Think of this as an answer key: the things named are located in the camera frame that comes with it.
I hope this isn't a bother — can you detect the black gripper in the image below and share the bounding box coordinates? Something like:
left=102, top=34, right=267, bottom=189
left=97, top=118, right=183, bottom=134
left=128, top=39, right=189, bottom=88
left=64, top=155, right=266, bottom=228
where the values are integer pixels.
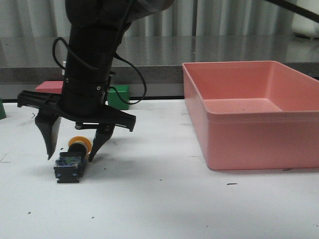
left=17, top=76, right=136, bottom=162

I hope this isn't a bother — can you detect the yellow push button switch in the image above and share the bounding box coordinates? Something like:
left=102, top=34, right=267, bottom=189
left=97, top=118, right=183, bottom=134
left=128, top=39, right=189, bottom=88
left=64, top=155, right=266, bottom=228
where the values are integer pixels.
left=54, top=136, right=92, bottom=183

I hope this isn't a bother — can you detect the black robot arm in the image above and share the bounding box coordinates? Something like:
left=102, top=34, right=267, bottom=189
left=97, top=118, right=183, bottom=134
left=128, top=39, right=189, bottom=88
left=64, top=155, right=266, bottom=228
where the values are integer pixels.
left=17, top=0, right=172, bottom=160

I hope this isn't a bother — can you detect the pink cube block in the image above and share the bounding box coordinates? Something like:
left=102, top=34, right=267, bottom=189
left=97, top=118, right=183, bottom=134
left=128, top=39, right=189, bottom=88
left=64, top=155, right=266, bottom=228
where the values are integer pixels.
left=35, top=81, right=63, bottom=94

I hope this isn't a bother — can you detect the green cube block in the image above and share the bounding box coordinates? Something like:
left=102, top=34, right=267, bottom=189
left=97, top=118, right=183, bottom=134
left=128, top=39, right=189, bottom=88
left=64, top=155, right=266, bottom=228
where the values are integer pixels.
left=107, top=85, right=130, bottom=110

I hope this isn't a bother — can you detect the green block at left edge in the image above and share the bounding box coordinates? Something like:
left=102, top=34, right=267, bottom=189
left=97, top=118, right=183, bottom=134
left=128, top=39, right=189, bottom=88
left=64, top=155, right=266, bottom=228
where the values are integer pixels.
left=0, top=99, right=6, bottom=120

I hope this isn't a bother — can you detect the pink plastic bin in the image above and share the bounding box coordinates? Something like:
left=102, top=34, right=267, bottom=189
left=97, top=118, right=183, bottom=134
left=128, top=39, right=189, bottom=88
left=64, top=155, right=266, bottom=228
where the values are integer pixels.
left=182, top=61, right=319, bottom=170

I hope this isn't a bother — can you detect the white object on counter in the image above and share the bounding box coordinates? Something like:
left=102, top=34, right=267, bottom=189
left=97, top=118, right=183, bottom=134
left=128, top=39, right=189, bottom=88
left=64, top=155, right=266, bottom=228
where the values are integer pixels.
left=292, top=13, right=319, bottom=38

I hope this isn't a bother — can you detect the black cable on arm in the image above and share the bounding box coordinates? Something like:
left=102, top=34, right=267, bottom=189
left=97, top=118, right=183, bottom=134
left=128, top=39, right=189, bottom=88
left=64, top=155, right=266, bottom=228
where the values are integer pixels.
left=52, top=0, right=147, bottom=105

